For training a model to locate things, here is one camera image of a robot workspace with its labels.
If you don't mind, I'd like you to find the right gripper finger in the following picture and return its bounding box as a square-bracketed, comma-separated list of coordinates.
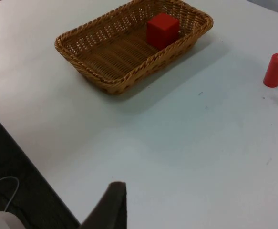
[80, 181, 128, 229]

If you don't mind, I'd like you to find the brown wicker basket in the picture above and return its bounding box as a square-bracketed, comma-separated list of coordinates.
[54, 0, 214, 96]

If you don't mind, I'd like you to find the red cube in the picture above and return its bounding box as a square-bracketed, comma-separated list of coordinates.
[146, 13, 180, 51]

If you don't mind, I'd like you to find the red cylinder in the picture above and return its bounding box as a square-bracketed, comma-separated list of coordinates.
[263, 52, 278, 88]

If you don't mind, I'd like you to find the white rounded device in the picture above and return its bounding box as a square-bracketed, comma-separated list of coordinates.
[0, 211, 26, 229]

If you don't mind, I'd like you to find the white cable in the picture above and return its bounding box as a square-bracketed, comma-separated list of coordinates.
[0, 176, 20, 213]

